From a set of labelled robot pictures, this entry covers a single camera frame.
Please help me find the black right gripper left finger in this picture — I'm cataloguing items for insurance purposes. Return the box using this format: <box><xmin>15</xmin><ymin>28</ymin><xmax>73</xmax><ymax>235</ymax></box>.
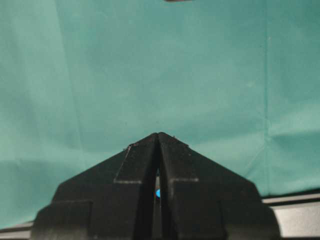
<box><xmin>31</xmin><ymin>133</ymin><xmax>158</xmax><ymax>240</ymax></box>

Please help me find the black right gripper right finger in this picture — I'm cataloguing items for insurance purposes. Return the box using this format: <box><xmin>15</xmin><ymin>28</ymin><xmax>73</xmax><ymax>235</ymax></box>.
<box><xmin>158</xmin><ymin>132</ymin><xmax>280</xmax><ymax>240</ymax></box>

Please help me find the green table cloth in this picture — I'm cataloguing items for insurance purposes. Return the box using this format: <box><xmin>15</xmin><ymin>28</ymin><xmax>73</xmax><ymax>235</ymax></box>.
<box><xmin>0</xmin><ymin>0</ymin><xmax>320</xmax><ymax>228</ymax></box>

